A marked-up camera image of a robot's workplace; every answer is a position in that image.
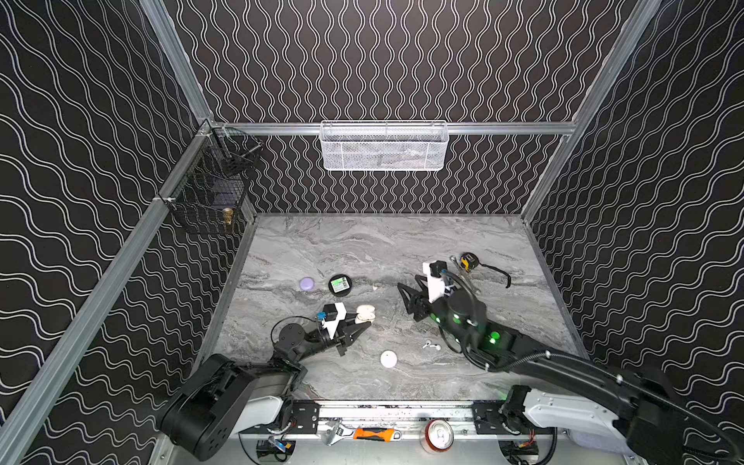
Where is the silver combination wrench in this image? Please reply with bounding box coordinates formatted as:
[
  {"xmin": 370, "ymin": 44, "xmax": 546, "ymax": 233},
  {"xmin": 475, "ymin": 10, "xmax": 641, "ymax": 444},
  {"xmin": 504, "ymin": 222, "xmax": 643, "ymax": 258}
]
[{"xmin": 449, "ymin": 255, "xmax": 482, "ymax": 296}]

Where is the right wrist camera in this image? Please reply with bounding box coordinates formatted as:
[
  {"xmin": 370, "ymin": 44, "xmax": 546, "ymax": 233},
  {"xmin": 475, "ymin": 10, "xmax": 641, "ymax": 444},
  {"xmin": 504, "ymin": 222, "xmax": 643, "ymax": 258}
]
[{"xmin": 422, "ymin": 261, "xmax": 455, "ymax": 303}]

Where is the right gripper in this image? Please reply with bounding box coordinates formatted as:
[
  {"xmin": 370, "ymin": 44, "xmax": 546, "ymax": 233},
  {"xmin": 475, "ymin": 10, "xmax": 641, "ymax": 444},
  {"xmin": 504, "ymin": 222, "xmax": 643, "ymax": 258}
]
[{"xmin": 398, "ymin": 273, "xmax": 470, "ymax": 349}]

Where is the orange handled tool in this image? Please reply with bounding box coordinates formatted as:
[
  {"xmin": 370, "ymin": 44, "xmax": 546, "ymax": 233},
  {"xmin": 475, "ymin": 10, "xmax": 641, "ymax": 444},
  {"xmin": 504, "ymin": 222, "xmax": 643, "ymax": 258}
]
[{"xmin": 353, "ymin": 428, "xmax": 402, "ymax": 443}]

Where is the yellow black tape measure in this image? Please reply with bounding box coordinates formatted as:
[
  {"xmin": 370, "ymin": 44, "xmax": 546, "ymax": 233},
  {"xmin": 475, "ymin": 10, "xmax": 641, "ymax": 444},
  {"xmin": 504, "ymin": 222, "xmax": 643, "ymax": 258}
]
[{"xmin": 460, "ymin": 252, "xmax": 512, "ymax": 289}]

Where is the purple earbud charging case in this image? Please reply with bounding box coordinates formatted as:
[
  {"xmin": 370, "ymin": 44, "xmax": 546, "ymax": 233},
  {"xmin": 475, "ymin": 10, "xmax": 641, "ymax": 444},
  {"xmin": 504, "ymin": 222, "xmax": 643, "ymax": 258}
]
[{"xmin": 300, "ymin": 277, "xmax": 315, "ymax": 292}]

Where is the white stem earbuds pair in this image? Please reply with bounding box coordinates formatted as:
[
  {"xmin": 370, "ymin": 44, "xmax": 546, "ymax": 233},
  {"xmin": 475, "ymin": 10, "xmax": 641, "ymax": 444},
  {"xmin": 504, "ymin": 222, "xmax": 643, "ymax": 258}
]
[{"xmin": 422, "ymin": 340, "xmax": 442, "ymax": 352}]

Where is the black round digital timer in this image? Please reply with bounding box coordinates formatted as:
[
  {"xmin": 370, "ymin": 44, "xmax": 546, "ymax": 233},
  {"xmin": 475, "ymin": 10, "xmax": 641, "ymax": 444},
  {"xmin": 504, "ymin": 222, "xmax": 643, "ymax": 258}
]
[{"xmin": 327, "ymin": 273, "xmax": 353, "ymax": 298}]

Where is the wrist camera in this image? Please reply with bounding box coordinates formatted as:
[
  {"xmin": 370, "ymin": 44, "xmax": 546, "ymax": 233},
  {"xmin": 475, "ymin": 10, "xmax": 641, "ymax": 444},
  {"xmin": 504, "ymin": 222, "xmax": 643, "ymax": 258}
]
[
  {"xmin": 317, "ymin": 302, "xmax": 347, "ymax": 339},
  {"xmin": 422, "ymin": 261, "xmax": 455, "ymax": 303}
]

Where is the adjustable wrench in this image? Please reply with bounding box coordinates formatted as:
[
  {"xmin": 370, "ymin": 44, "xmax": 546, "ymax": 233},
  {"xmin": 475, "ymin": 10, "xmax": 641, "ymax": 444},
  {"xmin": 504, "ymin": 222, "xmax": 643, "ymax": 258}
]
[{"xmin": 322, "ymin": 420, "xmax": 356, "ymax": 446}]

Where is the white round earbud case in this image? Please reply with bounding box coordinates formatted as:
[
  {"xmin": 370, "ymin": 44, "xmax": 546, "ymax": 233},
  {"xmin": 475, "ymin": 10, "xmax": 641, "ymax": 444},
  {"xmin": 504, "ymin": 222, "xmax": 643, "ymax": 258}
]
[{"xmin": 380, "ymin": 350, "xmax": 398, "ymax": 368}]

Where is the grey cloth roll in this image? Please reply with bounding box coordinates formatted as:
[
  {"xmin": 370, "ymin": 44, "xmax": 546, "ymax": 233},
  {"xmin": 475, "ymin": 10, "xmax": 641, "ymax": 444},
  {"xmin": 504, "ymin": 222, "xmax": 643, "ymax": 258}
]
[{"xmin": 568, "ymin": 429, "xmax": 634, "ymax": 455}]

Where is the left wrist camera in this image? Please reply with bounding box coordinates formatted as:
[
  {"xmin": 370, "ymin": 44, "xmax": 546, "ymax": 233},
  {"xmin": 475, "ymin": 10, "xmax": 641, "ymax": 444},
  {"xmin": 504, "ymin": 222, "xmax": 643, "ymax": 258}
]
[{"xmin": 317, "ymin": 302, "xmax": 347, "ymax": 339}]

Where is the soda can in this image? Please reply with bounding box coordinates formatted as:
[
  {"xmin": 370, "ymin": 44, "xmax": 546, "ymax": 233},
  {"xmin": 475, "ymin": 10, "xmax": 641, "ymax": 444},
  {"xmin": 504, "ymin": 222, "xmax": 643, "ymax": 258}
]
[{"xmin": 420, "ymin": 418, "xmax": 455, "ymax": 453}]

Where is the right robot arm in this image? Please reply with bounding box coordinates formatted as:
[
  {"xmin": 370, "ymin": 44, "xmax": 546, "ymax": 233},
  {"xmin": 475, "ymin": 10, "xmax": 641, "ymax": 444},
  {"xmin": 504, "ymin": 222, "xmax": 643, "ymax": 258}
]
[{"xmin": 397, "ymin": 283, "xmax": 743, "ymax": 464}]

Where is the white wire mesh basket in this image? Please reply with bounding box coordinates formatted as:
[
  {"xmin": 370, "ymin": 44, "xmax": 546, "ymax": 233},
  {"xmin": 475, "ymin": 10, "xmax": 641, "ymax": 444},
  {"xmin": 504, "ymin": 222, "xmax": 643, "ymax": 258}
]
[{"xmin": 319, "ymin": 120, "xmax": 450, "ymax": 172}]

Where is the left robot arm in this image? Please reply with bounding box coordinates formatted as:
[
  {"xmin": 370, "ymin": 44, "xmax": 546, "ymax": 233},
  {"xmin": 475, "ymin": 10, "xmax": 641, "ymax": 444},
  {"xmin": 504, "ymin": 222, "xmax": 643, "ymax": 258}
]
[{"xmin": 156, "ymin": 303, "xmax": 372, "ymax": 462}]

